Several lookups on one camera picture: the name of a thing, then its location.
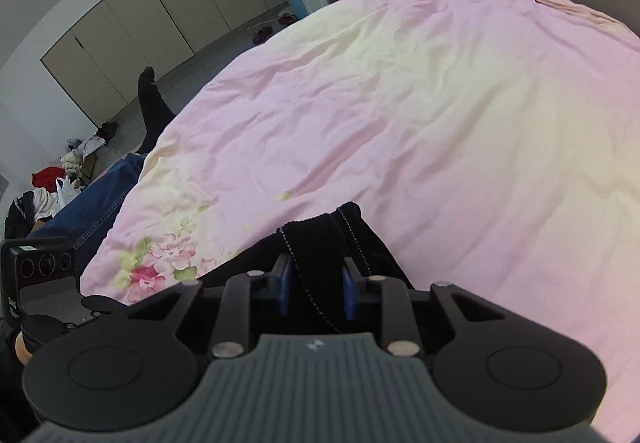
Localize light blue bin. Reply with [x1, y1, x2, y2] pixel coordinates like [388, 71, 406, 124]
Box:
[285, 0, 308, 20]

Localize black sock foot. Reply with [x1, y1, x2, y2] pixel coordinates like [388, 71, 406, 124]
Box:
[137, 66, 176, 155]

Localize pink floral duvet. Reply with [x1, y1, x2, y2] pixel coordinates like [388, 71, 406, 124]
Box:
[80, 0, 639, 442]

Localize black pants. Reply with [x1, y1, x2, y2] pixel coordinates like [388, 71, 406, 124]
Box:
[200, 202, 413, 335]

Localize beige built-in wardrobe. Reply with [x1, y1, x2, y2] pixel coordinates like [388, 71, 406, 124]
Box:
[41, 0, 283, 125]

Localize person's leg in jeans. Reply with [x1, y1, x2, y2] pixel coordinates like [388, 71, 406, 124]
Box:
[28, 153, 145, 279]

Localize dark red slippers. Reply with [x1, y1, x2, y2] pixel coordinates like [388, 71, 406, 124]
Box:
[252, 12, 298, 46]

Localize pile of clothes on floor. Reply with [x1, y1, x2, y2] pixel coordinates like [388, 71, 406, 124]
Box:
[4, 122, 118, 239]

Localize person's left hand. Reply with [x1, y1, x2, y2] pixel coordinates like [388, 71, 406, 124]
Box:
[14, 331, 32, 366]

